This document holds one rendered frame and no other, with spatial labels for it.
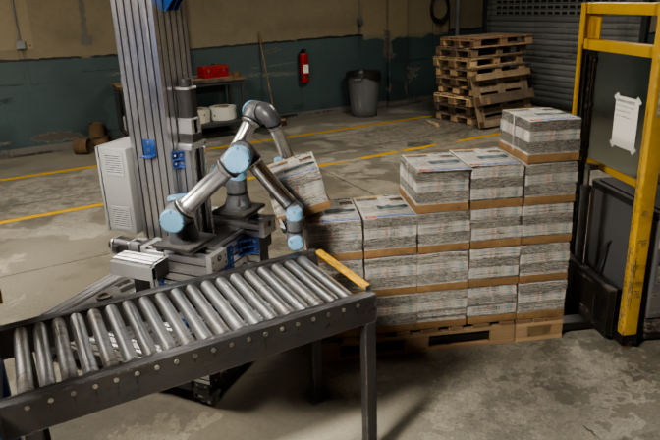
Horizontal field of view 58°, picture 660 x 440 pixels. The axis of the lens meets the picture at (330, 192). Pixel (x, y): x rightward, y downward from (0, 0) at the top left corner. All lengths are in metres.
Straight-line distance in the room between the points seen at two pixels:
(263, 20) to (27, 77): 3.56
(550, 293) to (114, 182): 2.48
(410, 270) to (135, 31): 1.85
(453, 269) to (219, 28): 7.02
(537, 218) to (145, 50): 2.20
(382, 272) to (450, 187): 0.58
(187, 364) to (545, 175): 2.08
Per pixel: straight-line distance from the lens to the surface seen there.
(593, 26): 3.93
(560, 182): 3.38
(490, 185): 3.23
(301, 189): 3.04
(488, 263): 3.40
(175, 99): 3.11
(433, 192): 3.14
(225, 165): 2.65
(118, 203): 3.35
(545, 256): 3.51
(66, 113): 9.26
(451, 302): 3.42
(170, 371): 2.16
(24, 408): 2.12
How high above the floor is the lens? 1.91
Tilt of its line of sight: 18 degrees down
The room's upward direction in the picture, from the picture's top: 2 degrees counter-clockwise
